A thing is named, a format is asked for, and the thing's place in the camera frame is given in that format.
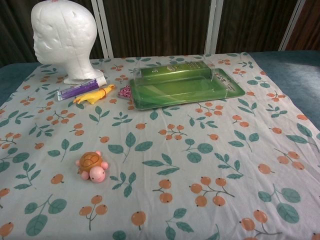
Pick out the white foam mannequin head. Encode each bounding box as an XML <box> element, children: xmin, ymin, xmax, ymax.
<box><xmin>30</xmin><ymin>0</ymin><xmax>107</xmax><ymax>87</ymax></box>

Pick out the pink patterned small pouch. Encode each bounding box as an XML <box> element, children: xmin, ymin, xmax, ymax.
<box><xmin>117</xmin><ymin>84</ymin><xmax>134</xmax><ymax>101</ymax></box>

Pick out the purple white tube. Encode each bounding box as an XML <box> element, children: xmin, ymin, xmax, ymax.
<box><xmin>56</xmin><ymin>77</ymin><xmax>108</xmax><ymax>102</ymax></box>

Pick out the orange pink turtle toy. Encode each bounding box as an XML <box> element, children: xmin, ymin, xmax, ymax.
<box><xmin>75</xmin><ymin>150</ymin><xmax>110</xmax><ymax>184</ymax></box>

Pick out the floral fruit print tablecloth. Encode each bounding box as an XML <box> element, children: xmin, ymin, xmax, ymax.
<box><xmin>0</xmin><ymin>51</ymin><xmax>320</xmax><ymax>240</ymax></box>

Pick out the yellow rubber chicken toy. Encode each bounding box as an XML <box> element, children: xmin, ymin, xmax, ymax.
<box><xmin>72</xmin><ymin>83</ymin><xmax>117</xmax><ymax>106</ymax></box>

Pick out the green clear blister package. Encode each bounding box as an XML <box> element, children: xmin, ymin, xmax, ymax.
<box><xmin>128</xmin><ymin>59</ymin><xmax>246</xmax><ymax>110</ymax></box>

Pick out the dark brown curtain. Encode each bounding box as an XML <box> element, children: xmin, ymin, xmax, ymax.
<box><xmin>0</xmin><ymin>0</ymin><xmax>320</xmax><ymax>69</ymax></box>

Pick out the white metal frame post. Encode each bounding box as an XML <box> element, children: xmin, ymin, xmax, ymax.
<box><xmin>278</xmin><ymin>0</ymin><xmax>309</xmax><ymax>52</ymax></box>
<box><xmin>90</xmin><ymin>0</ymin><xmax>114</xmax><ymax>60</ymax></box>
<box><xmin>203</xmin><ymin>0</ymin><xmax>224</xmax><ymax>55</ymax></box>

